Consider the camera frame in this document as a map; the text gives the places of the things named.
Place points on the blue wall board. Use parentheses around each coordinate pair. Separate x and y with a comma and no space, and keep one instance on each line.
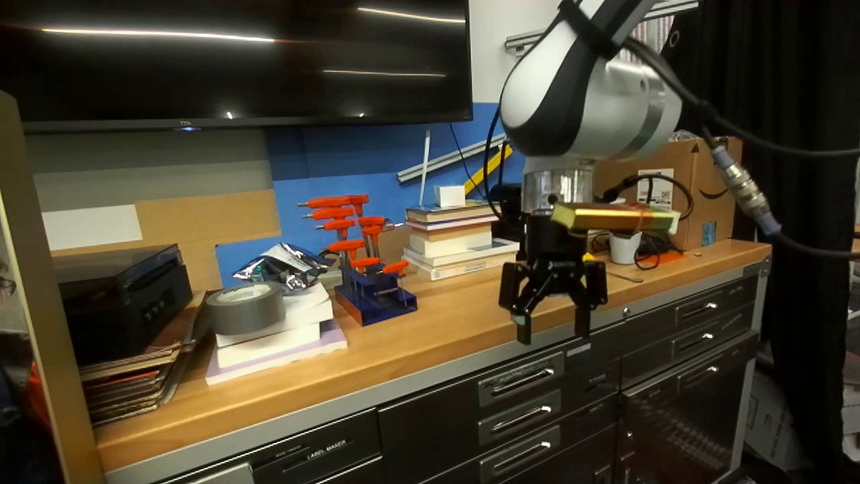
(357,162)

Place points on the small white box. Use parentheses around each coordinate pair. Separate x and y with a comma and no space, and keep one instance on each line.
(450,198)

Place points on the stack of flat boards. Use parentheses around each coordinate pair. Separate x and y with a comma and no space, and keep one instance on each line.
(136,387)

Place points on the white paper sheet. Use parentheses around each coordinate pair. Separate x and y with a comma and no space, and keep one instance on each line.
(90,229)

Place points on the yellow bar tool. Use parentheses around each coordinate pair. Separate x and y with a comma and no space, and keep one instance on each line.
(488,170)

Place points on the wooden post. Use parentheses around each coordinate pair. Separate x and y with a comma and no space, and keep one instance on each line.
(28,225)

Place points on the grey drawer cabinet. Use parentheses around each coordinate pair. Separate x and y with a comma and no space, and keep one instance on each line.
(305,452)
(699,358)

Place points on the cardboard shipping box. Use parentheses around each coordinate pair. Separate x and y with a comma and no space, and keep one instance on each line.
(707,179)

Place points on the brown cardboard sheet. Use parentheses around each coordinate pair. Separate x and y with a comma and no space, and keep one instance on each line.
(204,229)

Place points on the black curtain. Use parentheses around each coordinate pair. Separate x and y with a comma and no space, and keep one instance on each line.
(797,313)

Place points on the thin hardcover book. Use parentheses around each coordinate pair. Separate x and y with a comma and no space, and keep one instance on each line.
(446,229)
(452,214)

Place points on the gold wrist camera bar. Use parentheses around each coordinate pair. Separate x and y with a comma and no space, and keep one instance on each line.
(619,220)

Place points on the thin white rod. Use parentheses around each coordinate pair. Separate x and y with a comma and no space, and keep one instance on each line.
(425,170)

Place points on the white pen cup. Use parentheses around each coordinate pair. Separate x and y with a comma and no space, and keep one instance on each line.
(624,249)

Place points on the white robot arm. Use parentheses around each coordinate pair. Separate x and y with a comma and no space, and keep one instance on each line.
(582,97)

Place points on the large black television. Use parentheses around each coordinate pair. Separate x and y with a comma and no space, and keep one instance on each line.
(224,63)

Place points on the lilac flat board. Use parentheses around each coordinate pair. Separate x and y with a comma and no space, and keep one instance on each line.
(259,369)

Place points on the crumpled silver foil bag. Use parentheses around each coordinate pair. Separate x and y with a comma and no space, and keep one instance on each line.
(285,267)

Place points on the blue hex key stand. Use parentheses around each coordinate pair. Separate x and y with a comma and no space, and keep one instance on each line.
(376,306)

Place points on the black printer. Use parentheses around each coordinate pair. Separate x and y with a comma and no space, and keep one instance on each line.
(116,306)

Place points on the grey duct tape roll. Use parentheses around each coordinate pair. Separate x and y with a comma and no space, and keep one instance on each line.
(242,319)

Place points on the thick hardcover book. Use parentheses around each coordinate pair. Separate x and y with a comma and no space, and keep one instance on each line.
(461,267)
(452,245)

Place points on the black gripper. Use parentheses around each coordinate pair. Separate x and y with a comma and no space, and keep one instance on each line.
(551,245)

